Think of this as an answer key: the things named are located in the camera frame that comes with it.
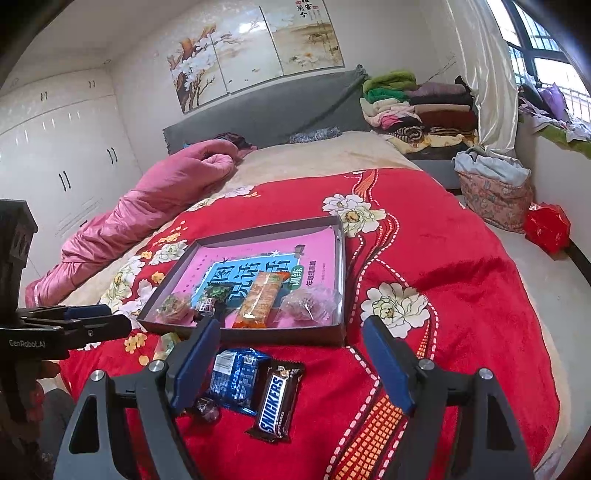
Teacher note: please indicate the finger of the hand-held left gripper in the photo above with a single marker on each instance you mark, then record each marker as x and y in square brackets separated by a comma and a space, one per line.
[85, 311]
[101, 328]

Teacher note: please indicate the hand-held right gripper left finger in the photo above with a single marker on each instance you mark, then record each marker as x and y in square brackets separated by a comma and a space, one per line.
[196, 364]

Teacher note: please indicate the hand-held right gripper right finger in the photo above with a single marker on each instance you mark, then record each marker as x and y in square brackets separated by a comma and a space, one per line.
[390, 364]

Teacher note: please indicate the light green candy packet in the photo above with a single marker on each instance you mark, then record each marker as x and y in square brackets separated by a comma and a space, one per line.
[166, 344]

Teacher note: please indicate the blue biscuit packet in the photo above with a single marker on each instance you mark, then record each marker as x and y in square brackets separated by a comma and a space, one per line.
[240, 378]

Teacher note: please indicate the small dark candy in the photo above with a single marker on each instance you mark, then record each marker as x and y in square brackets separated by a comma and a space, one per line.
[208, 410]

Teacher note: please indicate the round pastry packet green label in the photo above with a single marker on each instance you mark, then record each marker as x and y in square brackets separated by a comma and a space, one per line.
[174, 307]

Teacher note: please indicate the green black snack packet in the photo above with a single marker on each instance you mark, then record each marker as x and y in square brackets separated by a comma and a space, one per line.
[214, 295]

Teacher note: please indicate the brown chocolate bar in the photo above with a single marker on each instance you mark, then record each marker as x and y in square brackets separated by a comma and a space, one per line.
[276, 401]

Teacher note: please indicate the orange rice cracker packet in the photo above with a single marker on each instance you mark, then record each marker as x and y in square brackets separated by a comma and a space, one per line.
[258, 300]

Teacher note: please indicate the grey shallow box tray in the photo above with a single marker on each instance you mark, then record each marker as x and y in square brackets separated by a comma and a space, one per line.
[286, 336]

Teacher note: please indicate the clear dark pastry packet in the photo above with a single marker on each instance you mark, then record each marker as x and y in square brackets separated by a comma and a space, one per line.
[308, 302]

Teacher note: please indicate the red floral blanket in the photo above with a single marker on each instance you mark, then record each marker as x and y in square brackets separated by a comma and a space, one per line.
[438, 258]

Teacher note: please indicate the pink book blue label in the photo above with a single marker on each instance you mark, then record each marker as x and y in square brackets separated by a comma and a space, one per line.
[314, 258]

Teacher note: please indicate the pink quilt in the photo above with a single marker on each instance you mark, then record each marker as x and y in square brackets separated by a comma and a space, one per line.
[152, 198]

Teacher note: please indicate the white glossy wardrobe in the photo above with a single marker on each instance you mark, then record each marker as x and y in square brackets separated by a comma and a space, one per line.
[69, 152]

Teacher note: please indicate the floral cloth bag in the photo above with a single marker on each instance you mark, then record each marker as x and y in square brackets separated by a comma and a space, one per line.
[494, 198]

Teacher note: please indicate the red plastic bag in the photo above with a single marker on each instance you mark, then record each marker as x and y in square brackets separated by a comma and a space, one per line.
[547, 226]

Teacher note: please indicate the beige bed sheet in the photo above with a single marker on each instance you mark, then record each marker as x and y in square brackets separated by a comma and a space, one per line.
[314, 157]

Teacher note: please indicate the light blue garment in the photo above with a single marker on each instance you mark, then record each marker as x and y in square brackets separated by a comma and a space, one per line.
[498, 168]

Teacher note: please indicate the dark maroon cloth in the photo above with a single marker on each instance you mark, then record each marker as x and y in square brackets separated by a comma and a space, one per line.
[233, 139]

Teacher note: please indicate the blue patterned cloth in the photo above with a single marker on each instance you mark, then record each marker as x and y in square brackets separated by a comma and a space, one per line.
[314, 136]

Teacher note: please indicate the pile of folded clothes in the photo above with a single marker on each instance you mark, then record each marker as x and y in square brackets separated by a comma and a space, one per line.
[438, 115]

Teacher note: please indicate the grey padded headboard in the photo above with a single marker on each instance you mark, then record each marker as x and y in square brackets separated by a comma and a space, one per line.
[286, 106]

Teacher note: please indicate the cream satin curtain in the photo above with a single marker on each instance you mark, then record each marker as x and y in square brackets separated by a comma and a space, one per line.
[489, 69]

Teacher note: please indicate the heap of mixed clothes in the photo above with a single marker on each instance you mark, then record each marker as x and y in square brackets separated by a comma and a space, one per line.
[554, 99]

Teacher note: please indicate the dark framed window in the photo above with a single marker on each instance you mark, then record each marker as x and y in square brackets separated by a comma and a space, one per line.
[554, 69]

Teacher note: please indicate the floral wall painting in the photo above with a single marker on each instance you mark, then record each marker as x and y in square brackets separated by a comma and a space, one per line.
[240, 46]

